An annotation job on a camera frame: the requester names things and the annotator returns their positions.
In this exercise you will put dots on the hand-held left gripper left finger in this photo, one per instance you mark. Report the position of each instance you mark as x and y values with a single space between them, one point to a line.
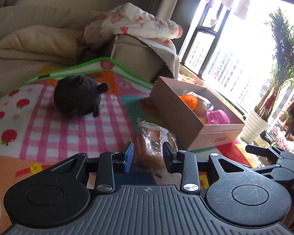
128 159

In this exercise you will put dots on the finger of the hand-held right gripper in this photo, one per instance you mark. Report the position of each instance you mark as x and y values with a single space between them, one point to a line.
276 170
264 150

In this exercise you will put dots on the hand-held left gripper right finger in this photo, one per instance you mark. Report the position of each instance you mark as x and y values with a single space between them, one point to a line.
168 158

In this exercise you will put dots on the packaged bread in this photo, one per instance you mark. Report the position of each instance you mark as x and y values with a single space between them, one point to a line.
149 142

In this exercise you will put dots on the brown cardboard box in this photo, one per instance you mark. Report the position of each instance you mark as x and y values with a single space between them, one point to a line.
181 124

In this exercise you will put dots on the round orange toy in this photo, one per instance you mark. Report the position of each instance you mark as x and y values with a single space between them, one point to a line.
188 101

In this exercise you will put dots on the brown round item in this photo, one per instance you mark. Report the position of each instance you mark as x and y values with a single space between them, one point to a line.
201 107

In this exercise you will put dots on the pink flowers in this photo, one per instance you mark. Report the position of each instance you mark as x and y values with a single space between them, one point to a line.
281 137

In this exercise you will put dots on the potted palm white pot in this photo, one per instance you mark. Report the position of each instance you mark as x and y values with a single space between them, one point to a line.
254 127

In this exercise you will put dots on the colourful play mat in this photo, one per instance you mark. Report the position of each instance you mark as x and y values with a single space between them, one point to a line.
63 137

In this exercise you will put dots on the black plush toy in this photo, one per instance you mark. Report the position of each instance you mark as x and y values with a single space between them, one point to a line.
76 95

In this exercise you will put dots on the window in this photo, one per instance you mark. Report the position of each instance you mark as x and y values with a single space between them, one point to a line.
235 53

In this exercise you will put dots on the grey fringed cloth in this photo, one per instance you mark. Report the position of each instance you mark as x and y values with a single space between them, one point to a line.
169 56

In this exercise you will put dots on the beige sofa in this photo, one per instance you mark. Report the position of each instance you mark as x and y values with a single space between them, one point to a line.
134 53

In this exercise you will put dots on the floral blanket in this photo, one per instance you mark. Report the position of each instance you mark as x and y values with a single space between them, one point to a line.
137 22

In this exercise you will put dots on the cream blanket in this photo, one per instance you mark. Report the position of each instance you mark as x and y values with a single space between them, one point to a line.
39 44

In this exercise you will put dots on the dark curtain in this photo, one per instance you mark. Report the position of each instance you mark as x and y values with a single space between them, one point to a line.
176 5

